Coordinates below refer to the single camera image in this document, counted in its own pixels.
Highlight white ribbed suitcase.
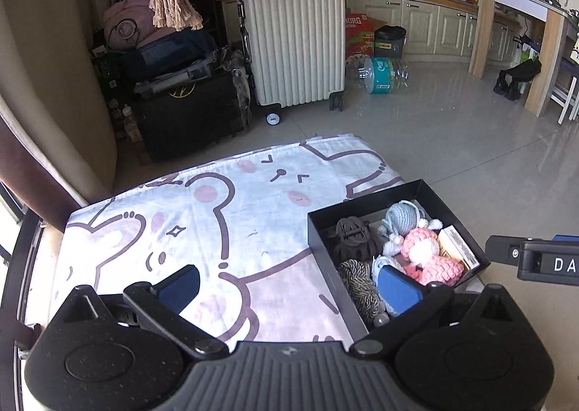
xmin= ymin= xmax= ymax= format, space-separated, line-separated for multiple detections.
xmin=238 ymin=0 xmax=347 ymax=126

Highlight brown hair claw clip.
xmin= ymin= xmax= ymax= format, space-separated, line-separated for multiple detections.
xmin=334 ymin=217 xmax=383 ymax=260

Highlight dark blue bag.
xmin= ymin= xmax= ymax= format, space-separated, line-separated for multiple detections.
xmin=120 ymin=28 xmax=219 ymax=82

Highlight wooden desk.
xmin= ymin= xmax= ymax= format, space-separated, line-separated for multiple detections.
xmin=470 ymin=0 xmax=579 ymax=118

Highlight white chair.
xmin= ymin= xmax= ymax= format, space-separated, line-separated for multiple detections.
xmin=549 ymin=71 xmax=579 ymax=125

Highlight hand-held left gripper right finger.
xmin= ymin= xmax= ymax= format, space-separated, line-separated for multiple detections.
xmin=350 ymin=265 xmax=521 ymax=356

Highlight brown curtain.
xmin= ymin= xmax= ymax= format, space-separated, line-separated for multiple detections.
xmin=0 ymin=114 xmax=88 ymax=231

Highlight grey crochet mouse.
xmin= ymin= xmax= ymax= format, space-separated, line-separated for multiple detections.
xmin=377 ymin=200 xmax=428 ymax=240

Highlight bear printed blanket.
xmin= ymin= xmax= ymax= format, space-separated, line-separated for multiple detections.
xmin=25 ymin=134 xmax=406 ymax=344

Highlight pink white crochet doll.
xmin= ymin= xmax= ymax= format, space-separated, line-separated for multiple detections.
xmin=382 ymin=218 xmax=466 ymax=288

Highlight black waste bin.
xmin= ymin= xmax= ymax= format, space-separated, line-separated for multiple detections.
xmin=375 ymin=25 xmax=407 ymax=59

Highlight red cardboard carton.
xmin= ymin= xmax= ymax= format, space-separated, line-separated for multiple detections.
xmin=346 ymin=13 xmax=388 ymax=66

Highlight beige curtain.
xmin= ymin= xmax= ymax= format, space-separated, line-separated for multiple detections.
xmin=0 ymin=0 xmax=119 ymax=208

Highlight black window frame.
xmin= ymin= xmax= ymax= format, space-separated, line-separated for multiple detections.
xmin=0 ymin=182 xmax=47 ymax=411

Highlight black cardboard box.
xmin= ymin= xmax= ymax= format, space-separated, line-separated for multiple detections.
xmin=308 ymin=179 xmax=492 ymax=342

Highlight shrink-wrapped water bottle pack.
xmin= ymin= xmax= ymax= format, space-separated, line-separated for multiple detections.
xmin=348 ymin=57 xmax=410 ymax=96

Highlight black hard case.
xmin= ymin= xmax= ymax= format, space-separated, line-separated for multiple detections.
xmin=133 ymin=71 xmax=243 ymax=163

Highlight small plastic bottle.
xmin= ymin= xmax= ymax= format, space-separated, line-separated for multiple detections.
xmin=122 ymin=105 xmax=142 ymax=143

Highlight braided cord with pearl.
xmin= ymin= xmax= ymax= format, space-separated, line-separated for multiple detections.
xmin=338 ymin=259 xmax=390 ymax=327

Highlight clear plastic bag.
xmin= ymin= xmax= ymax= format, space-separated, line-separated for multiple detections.
xmin=221 ymin=49 xmax=252 ymax=123

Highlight cream kitchen cabinets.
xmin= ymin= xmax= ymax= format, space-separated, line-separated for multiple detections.
xmin=344 ymin=0 xmax=521 ymax=64

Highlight yellow tissue pack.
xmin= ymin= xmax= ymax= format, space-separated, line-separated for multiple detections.
xmin=436 ymin=225 xmax=480 ymax=269

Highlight pink bag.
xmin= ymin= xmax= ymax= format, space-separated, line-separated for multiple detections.
xmin=103 ymin=0 xmax=160 ymax=50

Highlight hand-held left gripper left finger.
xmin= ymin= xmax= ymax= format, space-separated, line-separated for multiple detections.
xmin=60 ymin=264 xmax=229 ymax=360

